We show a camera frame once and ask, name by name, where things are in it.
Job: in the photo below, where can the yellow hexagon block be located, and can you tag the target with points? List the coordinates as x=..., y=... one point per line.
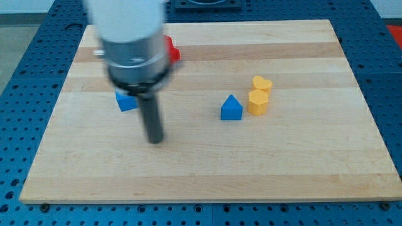
x=257, y=102

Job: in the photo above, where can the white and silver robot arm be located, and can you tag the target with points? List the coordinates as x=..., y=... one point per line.
x=135, y=51

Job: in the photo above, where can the dark mounting plate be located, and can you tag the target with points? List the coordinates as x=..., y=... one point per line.
x=207, y=4

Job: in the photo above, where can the blue cube block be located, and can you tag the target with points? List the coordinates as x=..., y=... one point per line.
x=125, y=102

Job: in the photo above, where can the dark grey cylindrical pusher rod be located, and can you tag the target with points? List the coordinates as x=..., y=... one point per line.
x=150, y=114

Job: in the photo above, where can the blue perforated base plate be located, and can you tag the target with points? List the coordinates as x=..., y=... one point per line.
x=30, y=95

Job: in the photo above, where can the light wooden board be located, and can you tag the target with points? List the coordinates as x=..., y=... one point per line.
x=317, y=142

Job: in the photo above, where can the blue triangle block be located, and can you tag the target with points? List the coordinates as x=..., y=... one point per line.
x=231, y=109

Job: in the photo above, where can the yellow heart block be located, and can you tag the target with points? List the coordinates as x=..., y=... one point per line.
x=260, y=83

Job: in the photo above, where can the red block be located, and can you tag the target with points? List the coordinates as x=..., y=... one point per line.
x=173, y=52

